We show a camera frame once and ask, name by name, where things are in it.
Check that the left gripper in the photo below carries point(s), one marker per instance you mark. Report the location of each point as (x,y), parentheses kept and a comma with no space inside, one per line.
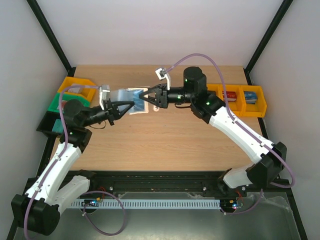
(110,111)

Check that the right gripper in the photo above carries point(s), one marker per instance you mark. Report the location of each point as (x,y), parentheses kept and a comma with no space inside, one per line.
(161,96)

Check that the white card holder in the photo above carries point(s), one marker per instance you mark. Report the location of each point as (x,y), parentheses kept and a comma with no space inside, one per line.
(131,94)

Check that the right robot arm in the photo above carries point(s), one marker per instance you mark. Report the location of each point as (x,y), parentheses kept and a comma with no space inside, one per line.
(268,158)

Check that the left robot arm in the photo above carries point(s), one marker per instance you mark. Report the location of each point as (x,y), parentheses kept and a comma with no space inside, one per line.
(40,208)

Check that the grey holder in yellow bin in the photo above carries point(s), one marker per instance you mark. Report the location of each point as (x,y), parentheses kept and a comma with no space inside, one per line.
(75,90)

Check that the holder with red card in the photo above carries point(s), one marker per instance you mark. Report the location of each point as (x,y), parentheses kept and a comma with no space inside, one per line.
(63,102)

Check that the teal holder in black bin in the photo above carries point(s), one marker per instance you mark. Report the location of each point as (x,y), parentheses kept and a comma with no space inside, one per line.
(57,127)

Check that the yellow bin with black cards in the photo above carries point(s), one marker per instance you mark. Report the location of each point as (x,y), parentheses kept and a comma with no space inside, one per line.
(217,88)

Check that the red card stack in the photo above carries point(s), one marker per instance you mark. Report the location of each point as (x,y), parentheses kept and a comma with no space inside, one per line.
(230,96)

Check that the yellow bin with red cards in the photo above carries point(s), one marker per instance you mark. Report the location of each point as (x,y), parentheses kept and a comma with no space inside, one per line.
(238,107)

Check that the blue card stack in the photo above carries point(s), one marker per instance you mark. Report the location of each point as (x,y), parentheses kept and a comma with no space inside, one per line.
(250,97)

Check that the yellow bin with blue cards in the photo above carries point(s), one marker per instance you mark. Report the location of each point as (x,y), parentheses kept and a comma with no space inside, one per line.
(257,110)

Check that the yellow bin far left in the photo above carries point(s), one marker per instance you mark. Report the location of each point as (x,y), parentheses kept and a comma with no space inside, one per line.
(87,93)

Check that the green bin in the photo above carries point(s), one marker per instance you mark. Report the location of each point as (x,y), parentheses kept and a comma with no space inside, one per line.
(67,97)

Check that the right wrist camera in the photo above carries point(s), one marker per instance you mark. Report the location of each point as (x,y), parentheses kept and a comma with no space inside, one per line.
(162,74)

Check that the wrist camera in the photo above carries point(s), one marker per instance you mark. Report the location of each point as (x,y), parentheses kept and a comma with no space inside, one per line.
(104,95)
(162,74)

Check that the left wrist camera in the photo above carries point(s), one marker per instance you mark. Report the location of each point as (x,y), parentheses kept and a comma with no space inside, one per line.
(104,95)

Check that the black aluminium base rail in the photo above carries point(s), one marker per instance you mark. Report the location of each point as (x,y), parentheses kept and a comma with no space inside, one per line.
(204,183)

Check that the left black frame post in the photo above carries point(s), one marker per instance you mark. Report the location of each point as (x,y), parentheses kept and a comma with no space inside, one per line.
(42,20)

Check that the black frame post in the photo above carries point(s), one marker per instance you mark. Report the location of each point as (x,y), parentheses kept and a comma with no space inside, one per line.
(42,20)
(275,22)

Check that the white slotted cable duct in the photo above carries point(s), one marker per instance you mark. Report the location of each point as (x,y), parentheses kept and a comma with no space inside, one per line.
(154,204)

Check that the right black frame post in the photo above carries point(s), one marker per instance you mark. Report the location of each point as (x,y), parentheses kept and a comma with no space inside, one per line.
(275,22)

